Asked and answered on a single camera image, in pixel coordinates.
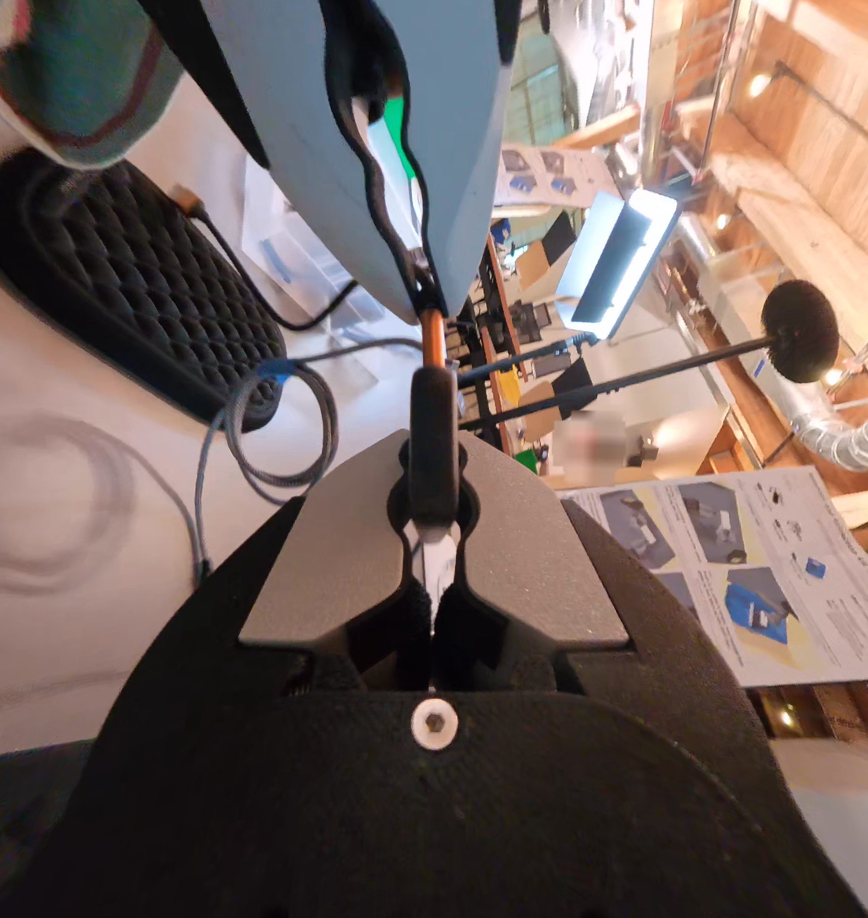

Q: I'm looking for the black mesh wrist rest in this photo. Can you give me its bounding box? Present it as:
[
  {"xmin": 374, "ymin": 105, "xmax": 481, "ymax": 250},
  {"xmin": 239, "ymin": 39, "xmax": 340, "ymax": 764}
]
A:
[{"xmin": 0, "ymin": 147, "xmax": 288, "ymax": 433}]

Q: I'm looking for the person's left forearm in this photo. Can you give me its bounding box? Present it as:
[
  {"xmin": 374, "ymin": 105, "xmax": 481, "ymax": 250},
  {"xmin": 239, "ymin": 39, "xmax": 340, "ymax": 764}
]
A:
[{"xmin": 0, "ymin": 0, "xmax": 185, "ymax": 171}]

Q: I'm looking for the instruction poster board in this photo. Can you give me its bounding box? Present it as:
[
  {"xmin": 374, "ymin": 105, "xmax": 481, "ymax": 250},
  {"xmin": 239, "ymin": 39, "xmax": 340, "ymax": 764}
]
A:
[{"xmin": 495, "ymin": 143, "xmax": 621, "ymax": 212}]

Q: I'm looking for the braided grey cable blue tape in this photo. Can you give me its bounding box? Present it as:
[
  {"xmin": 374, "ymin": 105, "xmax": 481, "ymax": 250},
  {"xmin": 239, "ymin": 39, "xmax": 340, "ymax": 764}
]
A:
[{"xmin": 192, "ymin": 336, "xmax": 426, "ymax": 583}]

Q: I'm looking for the black fuzzy ball on rod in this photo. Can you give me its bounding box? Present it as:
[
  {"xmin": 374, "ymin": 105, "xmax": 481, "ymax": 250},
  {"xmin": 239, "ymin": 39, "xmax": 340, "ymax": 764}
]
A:
[{"xmin": 468, "ymin": 280, "xmax": 841, "ymax": 431}]

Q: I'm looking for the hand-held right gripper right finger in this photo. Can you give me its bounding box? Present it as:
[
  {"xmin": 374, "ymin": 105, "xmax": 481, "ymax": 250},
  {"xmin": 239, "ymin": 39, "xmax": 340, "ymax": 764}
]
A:
[{"xmin": 437, "ymin": 430, "xmax": 630, "ymax": 689}]

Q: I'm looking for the orange-tipped black usb cable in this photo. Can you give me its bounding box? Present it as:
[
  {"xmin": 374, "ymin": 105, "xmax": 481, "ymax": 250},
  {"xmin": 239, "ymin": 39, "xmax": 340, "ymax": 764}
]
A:
[{"xmin": 170, "ymin": 183, "xmax": 449, "ymax": 374}]

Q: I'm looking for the green plastic bin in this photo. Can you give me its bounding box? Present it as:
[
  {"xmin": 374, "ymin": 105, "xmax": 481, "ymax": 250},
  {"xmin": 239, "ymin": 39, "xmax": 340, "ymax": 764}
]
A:
[{"xmin": 384, "ymin": 97, "xmax": 418, "ymax": 180}]

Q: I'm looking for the silver air duct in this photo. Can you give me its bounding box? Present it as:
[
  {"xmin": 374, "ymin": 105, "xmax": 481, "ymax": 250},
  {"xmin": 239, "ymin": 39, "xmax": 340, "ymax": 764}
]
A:
[{"xmin": 674, "ymin": 215, "xmax": 868, "ymax": 474}]

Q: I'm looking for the led light panel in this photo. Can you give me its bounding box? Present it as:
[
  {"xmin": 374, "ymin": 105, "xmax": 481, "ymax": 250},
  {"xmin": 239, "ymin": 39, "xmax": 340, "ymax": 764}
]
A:
[{"xmin": 554, "ymin": 188, "xmax": 680, "ymax": 342}]

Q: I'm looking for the black USB cable plug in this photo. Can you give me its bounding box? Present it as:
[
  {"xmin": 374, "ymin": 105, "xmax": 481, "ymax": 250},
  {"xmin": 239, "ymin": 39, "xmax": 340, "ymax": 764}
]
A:
[{"xmin": 407, "ymin": 366, "xmax": 461, "ymax": 529}]

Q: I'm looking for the printed instruction sheet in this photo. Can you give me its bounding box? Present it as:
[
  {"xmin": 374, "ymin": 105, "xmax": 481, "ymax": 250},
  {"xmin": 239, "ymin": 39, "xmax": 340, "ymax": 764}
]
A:
[{"xmin": 559, "ymin": 466, "xmax": 868, "ymax": 688}]

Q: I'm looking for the metal storage shelf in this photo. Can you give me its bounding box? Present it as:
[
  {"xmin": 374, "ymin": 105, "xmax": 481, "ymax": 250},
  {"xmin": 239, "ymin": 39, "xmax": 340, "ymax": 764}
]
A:
[{"xmin": 470, "ymin": 237, "xmax": 543, "ymax": 460}]

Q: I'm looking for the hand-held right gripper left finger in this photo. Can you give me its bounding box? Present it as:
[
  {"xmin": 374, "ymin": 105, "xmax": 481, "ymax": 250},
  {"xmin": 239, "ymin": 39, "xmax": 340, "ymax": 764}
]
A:
[{"xmin": 238, "ymin": 430, "xmax": 428, "ymax": 689}]

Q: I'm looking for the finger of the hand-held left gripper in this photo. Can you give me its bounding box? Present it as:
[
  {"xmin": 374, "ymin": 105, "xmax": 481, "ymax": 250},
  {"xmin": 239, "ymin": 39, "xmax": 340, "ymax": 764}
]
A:
[
  {"xmin": 203, "ymin": 0, "xmax": 444, "ymax": 326},
  {"xmin": 377, "ymin": 0, "xmax": 515, "ymax": 318}
]

